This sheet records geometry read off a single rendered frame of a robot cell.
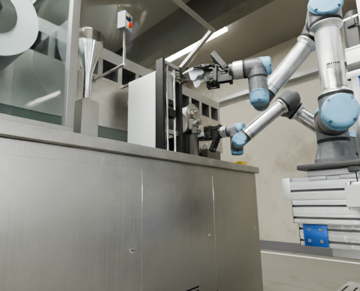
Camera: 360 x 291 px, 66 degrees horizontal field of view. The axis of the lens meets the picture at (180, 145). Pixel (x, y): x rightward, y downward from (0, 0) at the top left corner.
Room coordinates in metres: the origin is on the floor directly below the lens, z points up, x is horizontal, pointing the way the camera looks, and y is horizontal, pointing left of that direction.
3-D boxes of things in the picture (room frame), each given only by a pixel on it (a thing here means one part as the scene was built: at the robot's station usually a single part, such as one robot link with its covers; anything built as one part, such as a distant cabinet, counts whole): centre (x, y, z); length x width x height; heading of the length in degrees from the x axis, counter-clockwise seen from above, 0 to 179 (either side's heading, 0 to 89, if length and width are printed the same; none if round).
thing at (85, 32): (1.29, 0.45, 1.50); 0.14 x 0.14 x 0.06
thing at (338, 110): (0.97, -0.57, 1.19); 0.15 x 0.12 x 0.55; 161
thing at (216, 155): (2.02, -0.08, 1.00); 0.40 x 0.16 x 0.06; 50
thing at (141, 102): (1.62, 0.25, 1.17); 0.34 x 0.05 x 0.54; 50
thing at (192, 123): (1.73, -0.10, 1.05); 0.06 x 0.05 x 0.31; 50
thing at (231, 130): (1.65, -0.34, 1.11); 0.11 x 0.08 x 0.09; 50
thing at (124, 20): (1.38, 0.28, 1.66); 0.07 x 0.07 x 0.10; 66
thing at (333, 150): (1.09, -0.61, 0.87); 0.15 x 0.15 x 0.10
